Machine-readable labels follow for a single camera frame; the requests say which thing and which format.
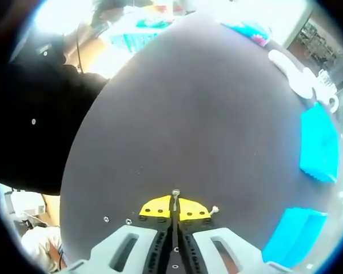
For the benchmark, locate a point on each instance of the person in black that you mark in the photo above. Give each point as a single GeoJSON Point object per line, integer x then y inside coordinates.
{"type": "Point", "coordinates": [31, 137]}

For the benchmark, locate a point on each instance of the silver metal screw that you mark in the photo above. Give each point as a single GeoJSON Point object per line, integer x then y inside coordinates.
{"type": "Point", "coordinates": [175, 195]}
{"type": "Point", "coordinates": [214, 210]}

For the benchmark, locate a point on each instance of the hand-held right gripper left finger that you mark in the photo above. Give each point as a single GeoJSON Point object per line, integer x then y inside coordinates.
{"type": "Point", "coordinates": [108, 251]}

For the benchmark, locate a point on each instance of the teal plastic crate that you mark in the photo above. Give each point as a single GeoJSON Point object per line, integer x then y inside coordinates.
{"type": "Point", "coordinates": [137, 40]}

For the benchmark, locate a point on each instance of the silver metal nut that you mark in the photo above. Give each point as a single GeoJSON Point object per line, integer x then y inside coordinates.
{"type": "Point", "coordinates": [126, 221]}
{"type": "Point", "coordinates": [104, 219]}

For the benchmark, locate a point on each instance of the blue white tissue pack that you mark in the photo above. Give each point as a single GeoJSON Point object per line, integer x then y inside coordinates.
{"type": "Point", "coordinates": [247, 30]}

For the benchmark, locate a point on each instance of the blue plastic bin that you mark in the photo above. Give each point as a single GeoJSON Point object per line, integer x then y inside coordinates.
{"type": "Point", "coordinates": [288, 239]}
{"type": "Point", "coordinates": [320, 142]}

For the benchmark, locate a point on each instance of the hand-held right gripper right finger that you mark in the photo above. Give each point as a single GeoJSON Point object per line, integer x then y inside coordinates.
{"type": "Point", "coordinates": [240, 251]}

